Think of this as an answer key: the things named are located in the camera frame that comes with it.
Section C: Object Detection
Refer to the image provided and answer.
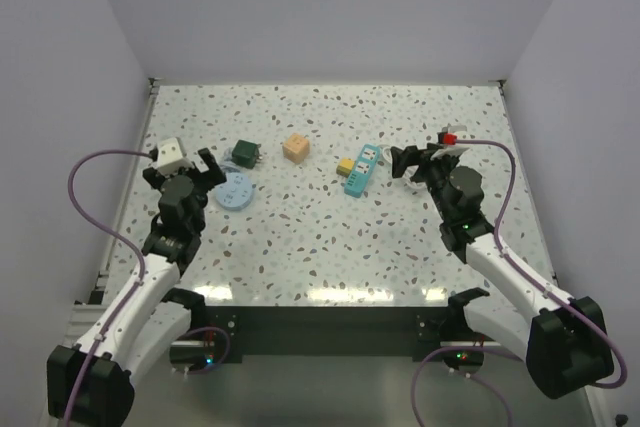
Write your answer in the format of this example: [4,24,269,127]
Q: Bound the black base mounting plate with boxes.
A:
[168,303,501,373]

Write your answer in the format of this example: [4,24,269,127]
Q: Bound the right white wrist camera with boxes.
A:
[432,124,469,159]

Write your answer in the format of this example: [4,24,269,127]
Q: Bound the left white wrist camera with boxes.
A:
[150,137,191,176]

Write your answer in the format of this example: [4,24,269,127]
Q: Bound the yellow green plug adapter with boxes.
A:
[336,158,355,178]

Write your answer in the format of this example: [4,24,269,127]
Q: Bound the dark green cube socket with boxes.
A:
[231,140,262,169]

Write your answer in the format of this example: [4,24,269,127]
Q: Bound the teal power strip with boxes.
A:
[344,144,380,198]

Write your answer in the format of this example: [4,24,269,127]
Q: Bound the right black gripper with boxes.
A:
[389,144,457,222]

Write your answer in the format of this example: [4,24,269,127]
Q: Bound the round light blue socket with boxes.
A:
[213,172,255,211]

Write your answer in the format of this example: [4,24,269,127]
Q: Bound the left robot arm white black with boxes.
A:
[46,138,231,426]

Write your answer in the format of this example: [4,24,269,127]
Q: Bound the beige cube socket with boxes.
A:
[282,133,310,164]

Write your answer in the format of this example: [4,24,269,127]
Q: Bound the white coiled power cable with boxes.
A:
[378,144,435,193]

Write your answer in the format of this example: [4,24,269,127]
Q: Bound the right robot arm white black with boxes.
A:
[390,140,614,399]

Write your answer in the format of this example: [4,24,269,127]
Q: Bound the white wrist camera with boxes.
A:
[150,137,191,176]
[432,124,469,159]

